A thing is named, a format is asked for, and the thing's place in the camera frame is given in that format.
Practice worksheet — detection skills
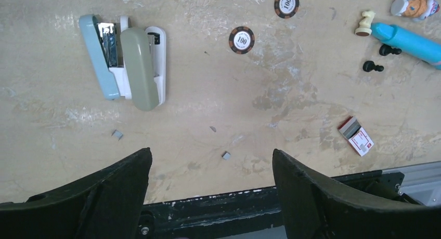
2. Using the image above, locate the small black knob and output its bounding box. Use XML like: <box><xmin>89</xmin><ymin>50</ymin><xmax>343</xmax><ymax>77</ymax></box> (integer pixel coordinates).
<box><xmin>362</xmin><ymin>61</ymin><xmax>384</xmax><ymax>72</ymax></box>
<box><xmin>379</xmin><ymin>44</ymin><xmax>402</xmax><ymax>56</ymax></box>

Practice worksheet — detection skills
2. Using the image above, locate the small colourful figurine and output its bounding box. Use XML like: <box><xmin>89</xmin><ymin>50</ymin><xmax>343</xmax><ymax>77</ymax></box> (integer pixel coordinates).
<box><xmin>390</xmin><ymin>0</ymin><xmax>440</xmax><ymax>21</ymax></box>

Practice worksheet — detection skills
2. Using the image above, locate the red white staple box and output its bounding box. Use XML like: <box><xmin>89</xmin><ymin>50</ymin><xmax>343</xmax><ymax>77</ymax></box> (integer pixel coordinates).
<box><xmin>338</xmin><ymin>116</ymin><xmax>374</xmax><ymax>157</ymax></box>

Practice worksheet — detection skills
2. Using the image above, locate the green white stapler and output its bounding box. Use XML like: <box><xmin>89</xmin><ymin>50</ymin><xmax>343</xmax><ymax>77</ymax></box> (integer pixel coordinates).
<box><xmin>121</xmin><ymin>26</ymin><xmax>166</xmax><ymax>111</ymax></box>

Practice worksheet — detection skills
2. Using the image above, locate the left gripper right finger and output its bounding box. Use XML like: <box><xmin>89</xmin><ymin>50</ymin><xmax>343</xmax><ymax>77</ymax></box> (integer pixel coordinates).
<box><xmin>272</xmin><ymin>149</ymin><xmax>440</xmax><ymax>238</ymax></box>

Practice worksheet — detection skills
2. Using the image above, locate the light blue stapler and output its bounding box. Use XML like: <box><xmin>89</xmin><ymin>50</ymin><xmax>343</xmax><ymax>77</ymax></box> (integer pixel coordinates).
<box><xmin>79</xmin><ymin>15</ymin><xmax>132</xmax><ymax>100</ymax></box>

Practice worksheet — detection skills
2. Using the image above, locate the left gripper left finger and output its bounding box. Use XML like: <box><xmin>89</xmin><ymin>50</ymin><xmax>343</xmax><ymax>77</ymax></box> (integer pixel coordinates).
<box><xmin>1</xmin><ymin>148</ymin><xmax>152</xmax><ymax>238</ymax></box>

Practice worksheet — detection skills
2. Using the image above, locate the cream chess knight piece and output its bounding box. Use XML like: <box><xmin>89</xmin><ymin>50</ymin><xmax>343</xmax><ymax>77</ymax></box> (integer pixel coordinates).
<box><xmin>354</xmin><ymin>10</ymin><xmax>375</xmax><ymax>37</ymax></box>

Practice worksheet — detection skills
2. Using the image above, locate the blue pen tool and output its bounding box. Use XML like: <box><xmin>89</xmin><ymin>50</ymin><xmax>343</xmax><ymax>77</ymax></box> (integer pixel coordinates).
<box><xmin>371</xmin><ymin>22</ymin><xmax>440</xmax><ymax>70</ymax></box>

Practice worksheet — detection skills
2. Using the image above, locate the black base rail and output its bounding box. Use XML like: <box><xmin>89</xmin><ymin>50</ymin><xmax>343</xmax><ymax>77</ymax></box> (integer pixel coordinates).
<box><xmin>137</xmin><ymin>170</ymin><xmax>420</xmax><ymax>238</ymax></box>

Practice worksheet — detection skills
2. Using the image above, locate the loose poker chip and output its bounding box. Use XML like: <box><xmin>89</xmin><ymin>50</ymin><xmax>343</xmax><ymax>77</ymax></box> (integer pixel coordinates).
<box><xmin>274</xmin><ymin>0</ymin><xmax>300</xmax><ymax>19</ymax></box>
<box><xmin>228</xmin><ymin>26</ymin><xmax>255</xmax><ymax>55</ymax></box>

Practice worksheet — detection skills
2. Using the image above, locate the small staple strip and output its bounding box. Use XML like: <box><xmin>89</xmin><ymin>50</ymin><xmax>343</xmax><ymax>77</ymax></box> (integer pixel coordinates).
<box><xmin>111</xmin><ymin>129</ymin><xmax>124</xmax><ymax>140</ymax></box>
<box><xmin>222</xmin><ymin>152</ymin><xmax>231</xmax><ymax>160</ymax></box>

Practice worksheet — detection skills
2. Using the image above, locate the aluminium frame rail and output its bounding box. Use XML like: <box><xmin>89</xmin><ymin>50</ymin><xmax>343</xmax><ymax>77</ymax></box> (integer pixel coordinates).
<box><xmin>382</xmin><ymin>161</ymin><xmax>440</xmax><ymax>206</ymax></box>

